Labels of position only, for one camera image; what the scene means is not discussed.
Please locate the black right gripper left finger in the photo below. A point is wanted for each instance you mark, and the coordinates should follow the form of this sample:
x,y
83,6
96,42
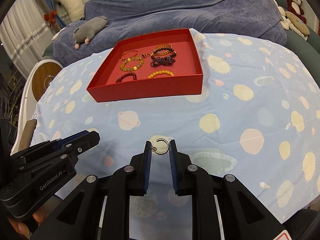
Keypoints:
x,y
142,165

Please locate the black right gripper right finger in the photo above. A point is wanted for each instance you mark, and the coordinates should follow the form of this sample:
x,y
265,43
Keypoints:
x,y
179,163

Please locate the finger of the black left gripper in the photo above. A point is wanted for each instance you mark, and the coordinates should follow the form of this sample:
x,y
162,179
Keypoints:
x,y
76,144

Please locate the gold hoop earring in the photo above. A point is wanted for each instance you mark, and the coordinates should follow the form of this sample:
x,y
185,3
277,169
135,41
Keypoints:
x,y
160,146

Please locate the thin gold bangle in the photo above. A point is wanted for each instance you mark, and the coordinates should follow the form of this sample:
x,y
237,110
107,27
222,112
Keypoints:
x,y
128,54

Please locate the left hand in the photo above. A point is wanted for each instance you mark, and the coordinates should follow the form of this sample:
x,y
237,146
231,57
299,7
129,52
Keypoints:
x,y
22,227

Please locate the round wooden white device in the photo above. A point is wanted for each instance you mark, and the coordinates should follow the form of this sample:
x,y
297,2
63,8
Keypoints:
x,y
36,85

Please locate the light blue planet-print sheet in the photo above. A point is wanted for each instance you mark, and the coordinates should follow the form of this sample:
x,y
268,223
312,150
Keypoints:
x,y
257,117

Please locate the grey plush mole toy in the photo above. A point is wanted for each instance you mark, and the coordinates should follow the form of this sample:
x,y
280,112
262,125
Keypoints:
x,y
87,31

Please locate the red cardboard tray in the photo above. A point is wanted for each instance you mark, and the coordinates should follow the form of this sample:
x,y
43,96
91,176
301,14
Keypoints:
x,y
135,78

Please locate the white sheer curtain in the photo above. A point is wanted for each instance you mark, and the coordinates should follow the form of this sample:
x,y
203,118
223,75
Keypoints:
x,y
25,34

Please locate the red ribbon bow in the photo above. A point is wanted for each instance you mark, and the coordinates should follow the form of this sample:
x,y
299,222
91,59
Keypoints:
x,y
51,19

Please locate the white cow plush toy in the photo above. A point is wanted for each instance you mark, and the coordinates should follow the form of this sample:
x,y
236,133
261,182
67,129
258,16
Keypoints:
x,y
74,8

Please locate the dark blue velvet blanket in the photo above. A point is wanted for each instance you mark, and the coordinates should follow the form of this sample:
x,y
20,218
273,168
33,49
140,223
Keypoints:
x,y
130,18

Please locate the red monkey plush toy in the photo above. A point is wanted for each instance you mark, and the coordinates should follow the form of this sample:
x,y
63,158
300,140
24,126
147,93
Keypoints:
x,y
294,7

